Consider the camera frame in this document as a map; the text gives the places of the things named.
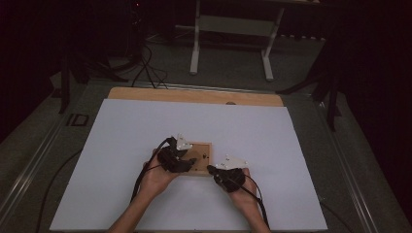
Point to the black floor socket box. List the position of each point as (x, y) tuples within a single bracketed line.
[(77, 119)]

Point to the black stand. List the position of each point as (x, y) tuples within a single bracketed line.
[(64, 90), (332, 106)]

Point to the person's right hand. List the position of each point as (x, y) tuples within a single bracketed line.
[(246, 195)]

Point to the white metal desk frame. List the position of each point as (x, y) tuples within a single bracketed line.
[(194, 48)]

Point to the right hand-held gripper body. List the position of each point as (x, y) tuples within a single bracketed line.
[(231, 179)]

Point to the square wooden clock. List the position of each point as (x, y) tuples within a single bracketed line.
[(202, 155)]

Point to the person's left hand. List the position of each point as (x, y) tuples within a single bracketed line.
[(155, 181)]

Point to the metal floor rail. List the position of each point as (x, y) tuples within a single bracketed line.
[(226, 88), (350, 174), (29, 168)]

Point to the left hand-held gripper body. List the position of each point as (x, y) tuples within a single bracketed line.
[(171, 161)]

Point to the white table mat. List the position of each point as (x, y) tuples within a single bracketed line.
[(194, 119)]

